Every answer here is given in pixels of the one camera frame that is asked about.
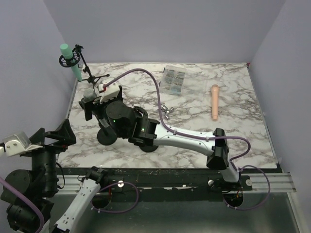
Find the grey mesh microphone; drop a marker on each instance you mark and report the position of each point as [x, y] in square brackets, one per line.
[89, 95]

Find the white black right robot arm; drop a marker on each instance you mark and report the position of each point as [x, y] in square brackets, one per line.
[212, 145]

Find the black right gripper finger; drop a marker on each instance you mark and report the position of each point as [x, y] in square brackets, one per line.
[86, 105]
[118, 94]

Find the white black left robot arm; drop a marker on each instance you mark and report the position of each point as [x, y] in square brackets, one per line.
[28, 191]

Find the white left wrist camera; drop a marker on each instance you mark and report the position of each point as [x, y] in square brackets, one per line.
[17, 144]

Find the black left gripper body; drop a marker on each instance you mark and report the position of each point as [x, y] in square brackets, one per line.
[44, 158]

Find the mint green microphone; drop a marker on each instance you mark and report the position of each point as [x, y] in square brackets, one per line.
[69, 59]

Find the silver metal bracket part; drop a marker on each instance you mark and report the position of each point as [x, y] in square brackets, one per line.
[165, 111]

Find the clear plastic screw box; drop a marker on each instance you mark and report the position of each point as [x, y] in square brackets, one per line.
[172, 80]

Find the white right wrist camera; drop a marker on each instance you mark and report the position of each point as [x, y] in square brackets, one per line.
[107, 93]

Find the black clip round base stand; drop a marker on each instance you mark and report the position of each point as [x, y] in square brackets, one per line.
[106, 135]

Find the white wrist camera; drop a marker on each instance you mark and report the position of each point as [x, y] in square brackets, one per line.
[107, 93]
[17, 144]

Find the black tripod microphone stand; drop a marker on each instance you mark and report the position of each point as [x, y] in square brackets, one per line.
[91, 78]

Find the black shock mount round stand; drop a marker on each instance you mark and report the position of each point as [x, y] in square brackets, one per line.
[144, 131]

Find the peach pink microphone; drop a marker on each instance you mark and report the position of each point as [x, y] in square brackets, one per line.
[214, 101]

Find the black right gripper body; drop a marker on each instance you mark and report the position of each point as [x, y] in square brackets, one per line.
[100, 108]

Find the black front mounting rail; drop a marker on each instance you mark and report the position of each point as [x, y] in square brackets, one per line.
[168, 184]

